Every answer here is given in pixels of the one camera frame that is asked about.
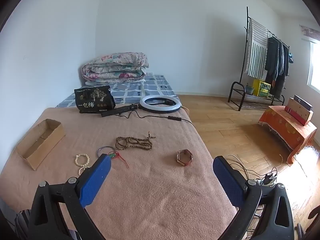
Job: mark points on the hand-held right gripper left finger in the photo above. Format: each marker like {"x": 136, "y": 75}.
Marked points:
{"x": 96, "y": 180}

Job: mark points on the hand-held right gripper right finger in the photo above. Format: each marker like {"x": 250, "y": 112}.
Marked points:
{"x": 228, "y": 180}

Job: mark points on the purple bangle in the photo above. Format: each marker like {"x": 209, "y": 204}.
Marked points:
{"x": 98, "y": 152}

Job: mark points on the green red tassel charm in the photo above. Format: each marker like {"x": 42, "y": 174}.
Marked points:
{"x": 113, "y": 156}

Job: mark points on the power strip with charger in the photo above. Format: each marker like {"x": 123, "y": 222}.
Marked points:
{"x": 268, "y": 178}

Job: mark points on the orange cloth covered table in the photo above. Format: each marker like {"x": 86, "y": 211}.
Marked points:
{"x": 282, "y": 127}

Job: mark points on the black snack bag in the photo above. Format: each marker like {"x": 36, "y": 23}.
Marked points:
{"x": 92, "y": 100}

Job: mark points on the grey striped cloth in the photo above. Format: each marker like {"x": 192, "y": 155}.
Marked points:
{"x": 22, "y": 222}

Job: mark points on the red flat box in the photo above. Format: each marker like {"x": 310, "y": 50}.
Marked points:
{"x": 296, "y": 117}

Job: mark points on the small grey pot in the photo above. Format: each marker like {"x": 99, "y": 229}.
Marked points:
{"x": 249, "y": 89}

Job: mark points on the black clothes rack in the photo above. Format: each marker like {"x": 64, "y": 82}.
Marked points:
{"x": 236, "y": 83}

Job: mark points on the yellow box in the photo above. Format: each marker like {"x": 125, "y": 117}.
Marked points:
{"x": 261, "y": 87}

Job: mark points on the brown cardboard box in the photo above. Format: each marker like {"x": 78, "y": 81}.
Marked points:
{"x": 298, "y": 111}

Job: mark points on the dark blue flat box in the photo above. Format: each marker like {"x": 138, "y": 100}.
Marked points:
{"x": 303, "y": 103}

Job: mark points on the blue plaid bed sheet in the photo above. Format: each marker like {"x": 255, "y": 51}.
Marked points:
{"x": 155, "y": 85}

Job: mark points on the folded floral quilt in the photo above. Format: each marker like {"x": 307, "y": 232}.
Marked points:
{"x": 115, "y": 67}

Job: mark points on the dark hanging clothes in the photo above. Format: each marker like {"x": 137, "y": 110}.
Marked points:
{"x": 275, "y": 60}

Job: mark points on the striped towel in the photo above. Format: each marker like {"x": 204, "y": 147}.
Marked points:
{"x": 256, "y": 50}

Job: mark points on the teal hanging cloth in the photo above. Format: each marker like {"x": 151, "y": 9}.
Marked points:
{"x": 290, "y": 57}

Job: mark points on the window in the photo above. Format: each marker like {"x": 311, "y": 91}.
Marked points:
{"x": 315, "y": 65}

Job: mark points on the floral window valance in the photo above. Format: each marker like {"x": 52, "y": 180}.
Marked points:
{"x": 311, "y": 32}

